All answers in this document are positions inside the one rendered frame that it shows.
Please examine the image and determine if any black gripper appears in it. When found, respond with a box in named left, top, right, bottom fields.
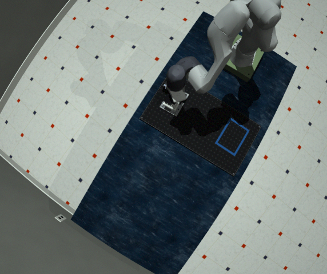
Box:
left=162, top=83, right=186, bottom=105

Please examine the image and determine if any white rectangular frame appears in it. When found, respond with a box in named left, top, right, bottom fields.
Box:
left=160, top=93, right=189, bottom=116

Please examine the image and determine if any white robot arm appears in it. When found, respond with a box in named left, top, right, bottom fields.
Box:
left=163, top=0, right=282, bottom=105

